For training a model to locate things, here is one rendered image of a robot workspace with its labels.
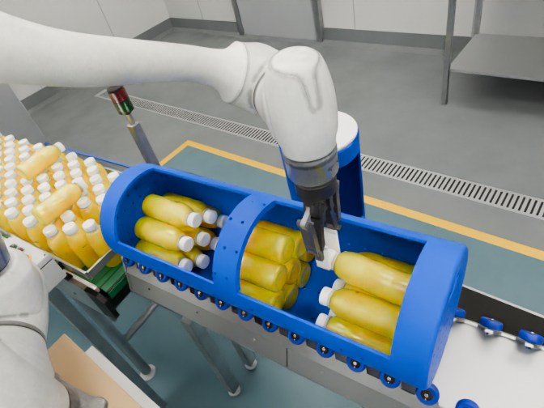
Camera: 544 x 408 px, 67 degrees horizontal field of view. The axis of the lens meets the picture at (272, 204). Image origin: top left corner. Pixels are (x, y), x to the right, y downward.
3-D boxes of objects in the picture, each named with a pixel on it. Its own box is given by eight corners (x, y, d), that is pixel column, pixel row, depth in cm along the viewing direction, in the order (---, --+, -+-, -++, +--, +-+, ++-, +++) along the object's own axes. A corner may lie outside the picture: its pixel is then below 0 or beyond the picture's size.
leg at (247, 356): (252, 371, 193) (213, 295, 152) (243, 367, 196) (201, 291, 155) (259, 361, 197) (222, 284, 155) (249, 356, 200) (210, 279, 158)
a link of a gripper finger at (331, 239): (322, 229, 84) (323, 226, 84) (326, 250, 88) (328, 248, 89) (335, 232, 82) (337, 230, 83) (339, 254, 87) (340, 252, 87)
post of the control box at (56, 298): (161, 413, 188) (33, 284, 122) (155, 409, 190) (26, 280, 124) (167, 405, 190) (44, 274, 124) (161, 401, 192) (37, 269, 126)
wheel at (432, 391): (440, 390, 79) (442, 386, 81) (417, 380, 81) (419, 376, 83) (435, 411, 80) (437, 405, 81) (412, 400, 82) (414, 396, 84)
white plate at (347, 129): (262, 142, 145) (263, 145, 146) (325, 164, 129) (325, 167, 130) (310, 104, 158) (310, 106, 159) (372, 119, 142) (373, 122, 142)
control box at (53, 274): (40, 301, 116) (17, 280, 109) (4, 279, 126) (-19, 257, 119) (67, 275, 122) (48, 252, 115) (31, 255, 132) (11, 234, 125)
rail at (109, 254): (92, 278, 126) (87, 272, 124) (91, 278, 126) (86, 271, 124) (176, 194, 148) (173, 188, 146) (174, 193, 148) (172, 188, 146)
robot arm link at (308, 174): (346, 133, 67) (348, 162, 71) (297, 126, 72) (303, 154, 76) (321, 167, 62) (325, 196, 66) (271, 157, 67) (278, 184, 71)
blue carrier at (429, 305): (422, 415, 80) (430, 345, 61) (128, 274, 124) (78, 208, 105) (461, 299, 96) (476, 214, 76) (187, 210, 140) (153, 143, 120)
